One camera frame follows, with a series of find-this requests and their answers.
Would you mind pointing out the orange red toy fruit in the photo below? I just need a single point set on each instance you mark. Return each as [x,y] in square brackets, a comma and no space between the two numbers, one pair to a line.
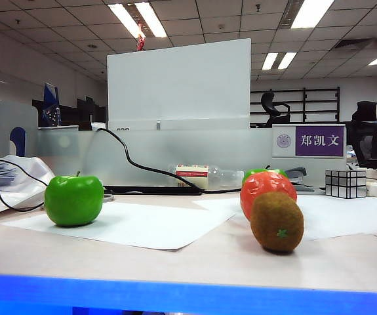
[267,187]

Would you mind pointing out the clear bottle with red label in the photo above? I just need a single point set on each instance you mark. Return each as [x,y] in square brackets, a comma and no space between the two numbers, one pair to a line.
[221,177]

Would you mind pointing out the grey stapler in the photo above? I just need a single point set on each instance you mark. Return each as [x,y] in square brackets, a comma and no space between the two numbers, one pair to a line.
[298,172]

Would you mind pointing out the frosted glass desk partition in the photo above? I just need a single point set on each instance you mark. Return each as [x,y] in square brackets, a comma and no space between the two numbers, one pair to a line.
[175,147]

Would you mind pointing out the black mesh office chair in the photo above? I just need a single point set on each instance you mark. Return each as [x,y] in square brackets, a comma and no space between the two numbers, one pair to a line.
[368,115]

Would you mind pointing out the grey blue file holder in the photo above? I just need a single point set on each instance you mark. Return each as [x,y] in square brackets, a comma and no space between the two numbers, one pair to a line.
[11,115]

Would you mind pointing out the black wall shelf rack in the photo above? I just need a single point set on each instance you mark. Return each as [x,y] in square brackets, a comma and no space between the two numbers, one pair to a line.
[304,98]

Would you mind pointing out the single panel ceiling light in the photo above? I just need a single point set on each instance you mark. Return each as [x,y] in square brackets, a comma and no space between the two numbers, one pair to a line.
[311,13]

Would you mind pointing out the green plastic apple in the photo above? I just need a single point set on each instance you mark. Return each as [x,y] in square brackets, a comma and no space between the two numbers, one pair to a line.
[253,173]
[73,200]

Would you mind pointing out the blue front bar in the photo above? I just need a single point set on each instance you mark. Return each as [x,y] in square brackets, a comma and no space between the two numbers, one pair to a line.
[175,295]

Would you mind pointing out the white paper sheet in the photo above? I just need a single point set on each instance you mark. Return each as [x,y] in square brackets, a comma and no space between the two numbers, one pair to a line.
[339,216]
[158,226]

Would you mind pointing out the ceiling air vent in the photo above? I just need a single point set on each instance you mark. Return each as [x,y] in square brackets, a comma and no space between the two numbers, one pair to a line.
[352,43]

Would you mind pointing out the silver mirror cube puzzle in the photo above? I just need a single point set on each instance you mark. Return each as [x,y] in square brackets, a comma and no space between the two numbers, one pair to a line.
[345,183]

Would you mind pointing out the dark background cabinet row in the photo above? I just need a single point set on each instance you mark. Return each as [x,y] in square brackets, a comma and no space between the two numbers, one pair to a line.
[90,110]

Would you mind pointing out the blue crystal trophy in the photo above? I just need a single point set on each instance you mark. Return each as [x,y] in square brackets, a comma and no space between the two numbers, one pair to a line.
[50,98]

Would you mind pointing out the small white adapter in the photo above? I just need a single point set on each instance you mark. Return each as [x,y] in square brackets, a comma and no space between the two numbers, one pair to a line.
[374,188]

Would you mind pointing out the purple white name plate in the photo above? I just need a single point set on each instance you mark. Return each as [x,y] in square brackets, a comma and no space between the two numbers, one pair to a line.
[319,141]

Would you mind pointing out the brown kiwi with green mark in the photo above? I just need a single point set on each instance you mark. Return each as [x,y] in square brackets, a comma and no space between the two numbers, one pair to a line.
[273,220]

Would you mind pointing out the large white board panel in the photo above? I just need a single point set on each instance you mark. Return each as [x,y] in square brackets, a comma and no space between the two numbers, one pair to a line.
[178,85]

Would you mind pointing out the red hanging ornament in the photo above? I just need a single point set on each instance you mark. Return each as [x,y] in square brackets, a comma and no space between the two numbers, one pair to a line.
[140,42]

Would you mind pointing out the flat black keyboard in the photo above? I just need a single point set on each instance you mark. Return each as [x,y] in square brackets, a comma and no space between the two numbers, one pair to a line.
[149,190]

